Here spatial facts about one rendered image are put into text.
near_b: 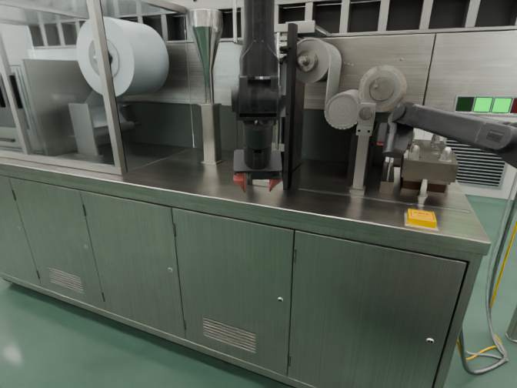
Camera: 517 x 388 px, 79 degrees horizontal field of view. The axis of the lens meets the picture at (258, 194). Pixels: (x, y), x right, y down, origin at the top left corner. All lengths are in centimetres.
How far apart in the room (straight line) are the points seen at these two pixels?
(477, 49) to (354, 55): 44
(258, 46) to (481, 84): 111
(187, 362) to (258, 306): 59
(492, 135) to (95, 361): 178
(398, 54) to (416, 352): 110
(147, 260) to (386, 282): 97
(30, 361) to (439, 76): 223
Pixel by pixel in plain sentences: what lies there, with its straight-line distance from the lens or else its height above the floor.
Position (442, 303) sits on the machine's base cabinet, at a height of 67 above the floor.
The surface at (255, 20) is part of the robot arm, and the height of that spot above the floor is 137.
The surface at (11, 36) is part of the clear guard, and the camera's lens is 177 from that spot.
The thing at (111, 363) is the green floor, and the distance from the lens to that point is 184.
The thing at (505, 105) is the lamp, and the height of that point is 119.
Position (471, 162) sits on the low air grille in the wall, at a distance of 399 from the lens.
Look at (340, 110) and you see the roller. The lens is 118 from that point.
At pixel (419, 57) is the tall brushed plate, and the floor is 136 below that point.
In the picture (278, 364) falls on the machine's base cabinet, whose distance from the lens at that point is 144.
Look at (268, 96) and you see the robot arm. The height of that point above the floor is 126.
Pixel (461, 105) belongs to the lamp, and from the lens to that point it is 150.
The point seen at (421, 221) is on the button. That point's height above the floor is 92.
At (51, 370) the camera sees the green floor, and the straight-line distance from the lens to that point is 194.
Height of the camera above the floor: 130
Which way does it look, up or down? 21 degrees down
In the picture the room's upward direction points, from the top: straight up
